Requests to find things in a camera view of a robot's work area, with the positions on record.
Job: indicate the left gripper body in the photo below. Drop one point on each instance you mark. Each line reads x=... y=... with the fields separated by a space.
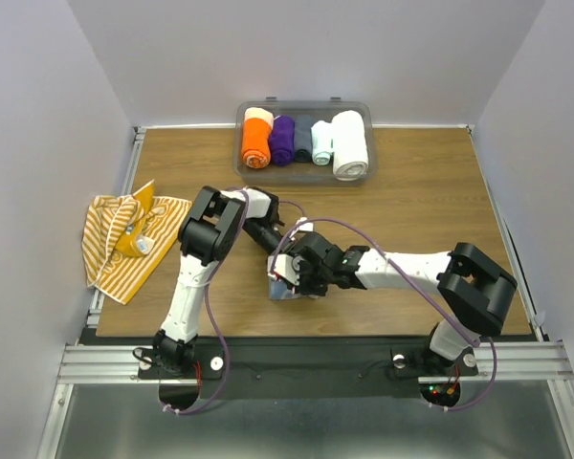
x=262 y=233

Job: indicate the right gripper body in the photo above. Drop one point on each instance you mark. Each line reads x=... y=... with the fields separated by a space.
x=314 y=280

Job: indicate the light blue towel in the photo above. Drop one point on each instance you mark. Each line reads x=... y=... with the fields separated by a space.
x=280 y=290

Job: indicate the yellow striped towel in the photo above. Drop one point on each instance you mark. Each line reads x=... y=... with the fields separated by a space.
x=126 y=237

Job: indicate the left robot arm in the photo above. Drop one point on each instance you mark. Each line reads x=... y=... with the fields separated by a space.
x=206 y=236

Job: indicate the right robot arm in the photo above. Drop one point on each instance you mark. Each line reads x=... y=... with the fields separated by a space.
x=476 y=289

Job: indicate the clear plastic bin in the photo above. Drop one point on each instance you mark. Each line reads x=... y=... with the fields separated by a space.
x=297 y=173

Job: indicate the orange rolled towel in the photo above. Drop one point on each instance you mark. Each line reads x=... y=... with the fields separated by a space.
x=256 y=129

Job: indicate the dark grey rolled towel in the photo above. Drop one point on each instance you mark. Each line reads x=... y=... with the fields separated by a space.
x=303 y=139

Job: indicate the purple rolled towel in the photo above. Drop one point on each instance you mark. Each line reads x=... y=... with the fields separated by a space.
x=281 y=141

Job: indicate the white rolled towel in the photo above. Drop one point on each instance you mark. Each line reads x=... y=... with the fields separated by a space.
x=350 y=154

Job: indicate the mint rolled towel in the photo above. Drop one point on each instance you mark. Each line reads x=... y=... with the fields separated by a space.
x=322 y=142

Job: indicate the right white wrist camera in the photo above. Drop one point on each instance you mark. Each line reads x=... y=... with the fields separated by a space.
x=283 y=267

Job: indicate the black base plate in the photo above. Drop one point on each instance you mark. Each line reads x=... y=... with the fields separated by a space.
x=308 y=368

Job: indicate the aluminium frame rail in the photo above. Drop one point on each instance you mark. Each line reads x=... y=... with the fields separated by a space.
x=427 y=195

